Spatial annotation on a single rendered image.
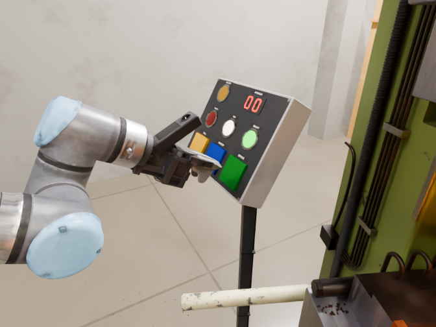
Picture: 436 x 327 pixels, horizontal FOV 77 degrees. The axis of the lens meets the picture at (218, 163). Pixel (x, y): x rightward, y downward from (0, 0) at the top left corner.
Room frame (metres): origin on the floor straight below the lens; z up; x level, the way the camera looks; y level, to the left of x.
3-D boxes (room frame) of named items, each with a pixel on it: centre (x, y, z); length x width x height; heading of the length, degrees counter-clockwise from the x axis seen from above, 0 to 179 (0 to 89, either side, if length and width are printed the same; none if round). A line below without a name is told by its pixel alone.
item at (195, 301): (0.55, -0.11, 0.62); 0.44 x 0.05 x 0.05; 95
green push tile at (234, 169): (0.62, -0.04, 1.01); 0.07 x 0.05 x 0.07; 30
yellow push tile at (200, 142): (0.79, 0.06, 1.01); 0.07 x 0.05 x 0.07; 30
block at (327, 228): (0.61, -0.32, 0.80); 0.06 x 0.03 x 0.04; 5
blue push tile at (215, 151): (0.71, 0.01, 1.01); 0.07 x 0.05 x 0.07; 30
